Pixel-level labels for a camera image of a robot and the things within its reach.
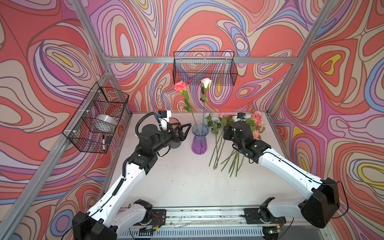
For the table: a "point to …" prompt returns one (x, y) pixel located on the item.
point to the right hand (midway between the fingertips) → (228, 130)
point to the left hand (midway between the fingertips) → (187, 124)
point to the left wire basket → (93, 126)
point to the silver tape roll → (104, 120)
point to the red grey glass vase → (174, 120)
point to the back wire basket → (193, 66)
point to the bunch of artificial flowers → (216, 122)
